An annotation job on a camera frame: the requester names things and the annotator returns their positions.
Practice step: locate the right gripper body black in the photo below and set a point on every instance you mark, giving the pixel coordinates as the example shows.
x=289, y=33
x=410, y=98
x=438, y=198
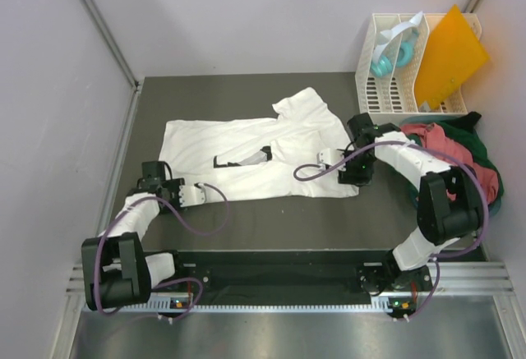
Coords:
x=358, y=170

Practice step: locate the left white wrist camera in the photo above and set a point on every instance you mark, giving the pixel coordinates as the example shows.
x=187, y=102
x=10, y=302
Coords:
x=192, y=195

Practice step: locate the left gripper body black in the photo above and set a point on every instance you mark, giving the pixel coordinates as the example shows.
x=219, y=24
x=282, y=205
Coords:
x=173, y=188

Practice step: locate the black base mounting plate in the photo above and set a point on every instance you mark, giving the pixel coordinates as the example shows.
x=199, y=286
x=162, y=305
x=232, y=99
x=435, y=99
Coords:
x=354, y=257

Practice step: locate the grey slotted cable duct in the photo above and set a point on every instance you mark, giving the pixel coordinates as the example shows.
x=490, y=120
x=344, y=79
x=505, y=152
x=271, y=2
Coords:
x=375, y=305

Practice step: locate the aluminium corner post left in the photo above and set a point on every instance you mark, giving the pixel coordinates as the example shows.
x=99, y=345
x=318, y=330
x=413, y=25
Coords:
x=110, y=42

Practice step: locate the aluminium frame rail front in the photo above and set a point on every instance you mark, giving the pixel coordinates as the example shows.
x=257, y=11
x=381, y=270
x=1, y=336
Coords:
x=453, y=278

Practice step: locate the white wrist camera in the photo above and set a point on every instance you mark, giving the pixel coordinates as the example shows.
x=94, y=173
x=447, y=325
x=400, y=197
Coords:
x=328, y=157
x=192, y=195

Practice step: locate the teal white headphones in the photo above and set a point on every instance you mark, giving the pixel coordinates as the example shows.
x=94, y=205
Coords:
x=395, y=47

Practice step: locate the pink t shirt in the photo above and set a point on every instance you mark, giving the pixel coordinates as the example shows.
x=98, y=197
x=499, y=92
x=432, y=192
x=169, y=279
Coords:
x=456, y=153

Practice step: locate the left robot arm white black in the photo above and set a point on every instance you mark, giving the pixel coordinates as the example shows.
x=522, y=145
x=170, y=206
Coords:
x=116, y=270

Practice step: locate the white plastic file organizer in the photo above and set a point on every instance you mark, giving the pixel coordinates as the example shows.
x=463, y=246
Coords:
x=392, y=96

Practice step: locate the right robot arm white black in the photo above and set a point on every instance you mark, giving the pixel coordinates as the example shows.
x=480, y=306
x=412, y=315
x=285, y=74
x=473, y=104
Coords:
x=451, y=203

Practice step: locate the orange plastic folder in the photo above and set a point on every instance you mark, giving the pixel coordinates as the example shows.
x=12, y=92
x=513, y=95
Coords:
x=453, y=53

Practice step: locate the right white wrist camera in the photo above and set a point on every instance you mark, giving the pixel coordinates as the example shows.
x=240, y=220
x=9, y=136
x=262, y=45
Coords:
x=328, y=157

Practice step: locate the white printed t shirt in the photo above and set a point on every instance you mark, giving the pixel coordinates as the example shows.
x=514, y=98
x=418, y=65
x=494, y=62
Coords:
x=260, y=158

